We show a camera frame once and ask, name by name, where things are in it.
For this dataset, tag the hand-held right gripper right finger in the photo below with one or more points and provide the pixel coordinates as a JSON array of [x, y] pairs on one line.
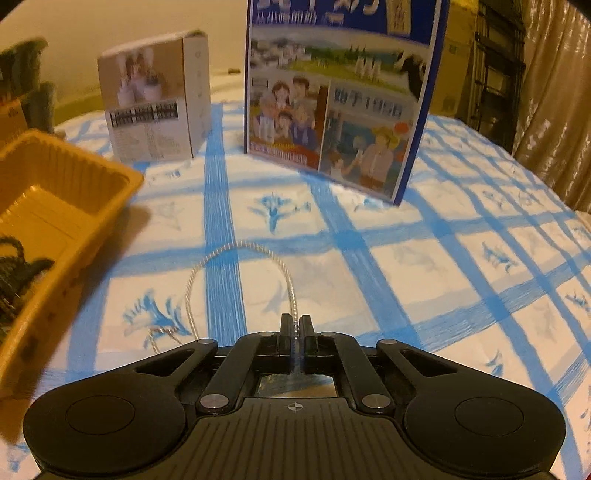
[[308, 346]]

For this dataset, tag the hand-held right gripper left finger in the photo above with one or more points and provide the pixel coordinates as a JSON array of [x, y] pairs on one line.
[[284, 346]]

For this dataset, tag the yellow plastic tray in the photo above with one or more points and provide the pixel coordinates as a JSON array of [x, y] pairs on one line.
[[46, 203]]

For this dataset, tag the blue checked tablecloth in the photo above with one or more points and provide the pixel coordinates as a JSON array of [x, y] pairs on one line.
[[415, 277]]

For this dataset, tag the blue milk carton box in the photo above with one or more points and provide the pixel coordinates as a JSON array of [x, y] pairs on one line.
[[332, 115]]

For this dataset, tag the small white cardboard box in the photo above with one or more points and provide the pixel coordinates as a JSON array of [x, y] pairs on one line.
[[147, 101]]

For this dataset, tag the yellow cardboard box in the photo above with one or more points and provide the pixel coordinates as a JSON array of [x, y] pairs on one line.
[[452, 60]]

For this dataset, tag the black storage rack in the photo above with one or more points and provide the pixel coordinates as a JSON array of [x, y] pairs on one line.
[[498, 69]]

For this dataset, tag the brown instant meal bowl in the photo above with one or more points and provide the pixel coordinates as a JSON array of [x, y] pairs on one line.
[[41, 106]]

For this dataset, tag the beige curtain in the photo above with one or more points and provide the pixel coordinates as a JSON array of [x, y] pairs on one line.
[[554, 92]]

